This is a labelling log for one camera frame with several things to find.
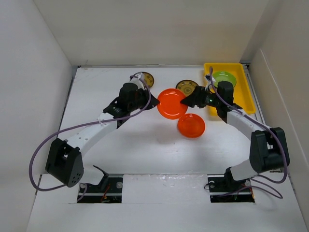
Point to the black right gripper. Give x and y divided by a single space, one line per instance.
196 98

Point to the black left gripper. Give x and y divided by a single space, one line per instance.
145 93

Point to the orange plate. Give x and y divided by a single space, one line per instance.
191 126
170 105

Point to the green plate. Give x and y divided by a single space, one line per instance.
219 76

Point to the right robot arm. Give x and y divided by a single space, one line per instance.
268 155

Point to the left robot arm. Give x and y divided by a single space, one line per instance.
65 158

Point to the yellow plastic bin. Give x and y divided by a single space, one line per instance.
242 94

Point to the yellow patterned plate right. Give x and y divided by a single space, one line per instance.
186 86

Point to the yellow patterned plate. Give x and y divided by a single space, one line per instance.
186 86
147 77

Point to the yellow patterned plate left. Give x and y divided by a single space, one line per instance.
147 77

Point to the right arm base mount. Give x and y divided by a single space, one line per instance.
223 189

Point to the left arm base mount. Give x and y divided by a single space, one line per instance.
98 186

